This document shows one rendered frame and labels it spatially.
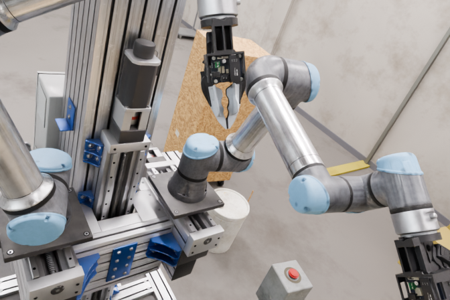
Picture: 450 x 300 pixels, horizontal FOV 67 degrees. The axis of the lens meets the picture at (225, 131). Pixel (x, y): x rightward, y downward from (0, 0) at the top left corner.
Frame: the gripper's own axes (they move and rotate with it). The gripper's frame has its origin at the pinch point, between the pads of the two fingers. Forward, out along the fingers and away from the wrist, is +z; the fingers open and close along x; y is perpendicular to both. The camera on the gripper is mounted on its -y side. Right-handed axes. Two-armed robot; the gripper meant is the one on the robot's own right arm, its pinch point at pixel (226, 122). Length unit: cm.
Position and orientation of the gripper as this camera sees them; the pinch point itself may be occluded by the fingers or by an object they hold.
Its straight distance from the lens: 70.6
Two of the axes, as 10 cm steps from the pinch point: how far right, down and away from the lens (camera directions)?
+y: 1.2, 1.8, -9.8
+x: 9.9, -1.1, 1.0
